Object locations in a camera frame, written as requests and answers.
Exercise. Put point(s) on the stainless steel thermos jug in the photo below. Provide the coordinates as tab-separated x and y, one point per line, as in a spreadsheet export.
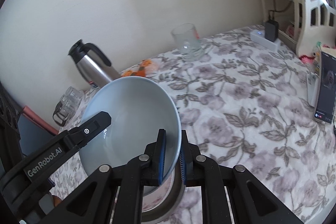
92	66

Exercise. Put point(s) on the pink crocheted piece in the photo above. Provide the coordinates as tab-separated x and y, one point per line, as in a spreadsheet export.
307	58

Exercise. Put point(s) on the white power strip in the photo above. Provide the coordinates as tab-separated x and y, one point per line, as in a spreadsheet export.
258	36

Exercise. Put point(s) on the small glass cup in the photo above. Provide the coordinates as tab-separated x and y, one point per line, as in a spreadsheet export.
67	104
72	94

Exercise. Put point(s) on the white phone stand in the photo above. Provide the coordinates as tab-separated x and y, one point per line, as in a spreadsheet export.
311	90

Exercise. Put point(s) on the stainless steel basin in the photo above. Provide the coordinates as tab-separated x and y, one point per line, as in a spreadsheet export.
173	195

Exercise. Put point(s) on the white openwork chair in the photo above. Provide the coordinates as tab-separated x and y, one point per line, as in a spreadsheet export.
305	29

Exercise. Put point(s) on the black smartphone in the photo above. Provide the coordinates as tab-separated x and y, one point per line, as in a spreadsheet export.
326	87

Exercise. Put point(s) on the black lattice frame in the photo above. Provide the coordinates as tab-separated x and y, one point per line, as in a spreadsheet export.
9	113

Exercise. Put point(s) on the black charger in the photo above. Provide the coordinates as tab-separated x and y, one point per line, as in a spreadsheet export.
271	31

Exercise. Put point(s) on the large pale blue bowl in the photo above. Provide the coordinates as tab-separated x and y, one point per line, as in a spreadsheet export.
131	108

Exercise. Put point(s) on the clear glass mug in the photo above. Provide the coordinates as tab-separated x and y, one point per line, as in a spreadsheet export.
187	43

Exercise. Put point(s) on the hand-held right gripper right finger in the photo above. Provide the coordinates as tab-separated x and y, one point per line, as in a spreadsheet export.
182	161

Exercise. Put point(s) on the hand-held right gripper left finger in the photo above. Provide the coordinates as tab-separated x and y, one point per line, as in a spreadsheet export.
162	158

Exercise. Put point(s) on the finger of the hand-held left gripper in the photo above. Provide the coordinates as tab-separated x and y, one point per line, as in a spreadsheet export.
89	129

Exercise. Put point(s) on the pink edged dark board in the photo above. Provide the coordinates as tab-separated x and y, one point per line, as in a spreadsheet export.
34	132

